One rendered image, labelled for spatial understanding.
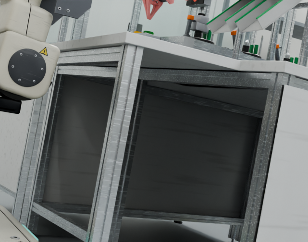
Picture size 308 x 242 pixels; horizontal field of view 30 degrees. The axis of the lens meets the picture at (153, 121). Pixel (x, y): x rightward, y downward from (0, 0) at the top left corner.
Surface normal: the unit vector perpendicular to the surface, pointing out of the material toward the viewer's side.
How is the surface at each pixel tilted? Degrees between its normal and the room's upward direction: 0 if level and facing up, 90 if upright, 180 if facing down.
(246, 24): 90
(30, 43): 90
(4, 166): 90
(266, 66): 90
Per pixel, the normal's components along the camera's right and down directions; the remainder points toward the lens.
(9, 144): -0.82, -0.15
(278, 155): 0.54, 0.10
